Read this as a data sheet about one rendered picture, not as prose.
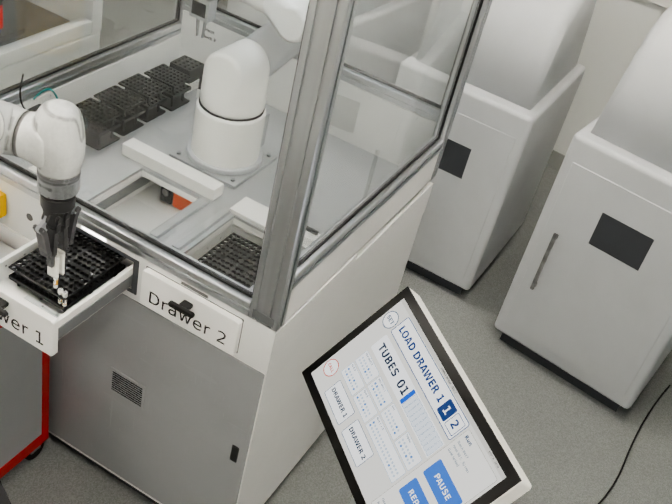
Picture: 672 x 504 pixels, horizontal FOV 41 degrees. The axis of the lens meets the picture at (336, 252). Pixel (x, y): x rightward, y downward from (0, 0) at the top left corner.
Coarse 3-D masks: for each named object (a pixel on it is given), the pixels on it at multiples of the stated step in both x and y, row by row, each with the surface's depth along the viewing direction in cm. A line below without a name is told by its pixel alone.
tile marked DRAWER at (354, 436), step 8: (352, 424) 183; (360, 424) 182; (344, 432) 183; (352, 432) 182; (360, 432) 181; (344, 440) 182; (352, 440) 181; (360, 440) 180; (352, 448) 180; (360, 448) 179; (368, 448) 178; (352, 456) 179; (360, 456) 178; (368, 456) 177; (360, 464) 177
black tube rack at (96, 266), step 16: (80, 240) 232; (32, 256) 219; (80, 256) 223; (96, 256) 224; (112, 256) 226; (32, 272) 215; (80, 272) 219; (96, 272) 220; (112, 272) 226; (32, 288) 215; (64, 288) 213; (80, 288) 214
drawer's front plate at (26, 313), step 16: (0, 288) 204; (16, 304) 203; (32, 304) 202; (0, 320) 209; (16, 320) 206; (32, 320) 203; (48, 320) 200; (32, 336) 206; (48, 336) 203; (48, 352) 206
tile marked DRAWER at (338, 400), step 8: (336, 384) 190; (328, 392) 191; (336, 392) 189; (344, 392) 188; (328, 400) 190; (336, 400) 188; (344, 400) 187; (336, 408) 187; (344, 408) 186; (352, 408) 185; (336, 416) 186; (344, 416) 185
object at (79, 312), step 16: (32, 240) 225; (16, 256) 220; (0, 272) 218; (128, 272) 223; (16, 288) 219; (96, 288) 224; (112, 288) 220; (48, 304) 217; (80, 304) 210; (96, 304) 216; (64, 320) 207; (80, 320) 213
